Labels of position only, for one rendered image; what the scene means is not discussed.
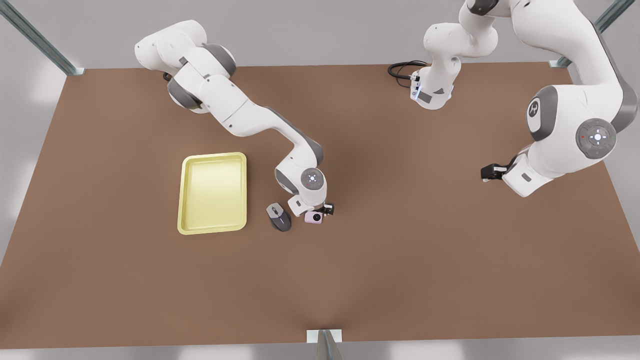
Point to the small pink camera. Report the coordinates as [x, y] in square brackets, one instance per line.
[313, 217]

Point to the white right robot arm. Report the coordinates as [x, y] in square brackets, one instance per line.
[235, 107]

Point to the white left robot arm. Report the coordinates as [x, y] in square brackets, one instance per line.
[565, 100]

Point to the grey computer mouse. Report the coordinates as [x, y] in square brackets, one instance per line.
[279, 216]

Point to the yellow rectangular tray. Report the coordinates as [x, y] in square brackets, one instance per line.
[213, 193]

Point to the silver frame post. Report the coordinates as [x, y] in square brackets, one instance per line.
[327, 345]
[37, 37]
[597, 30]

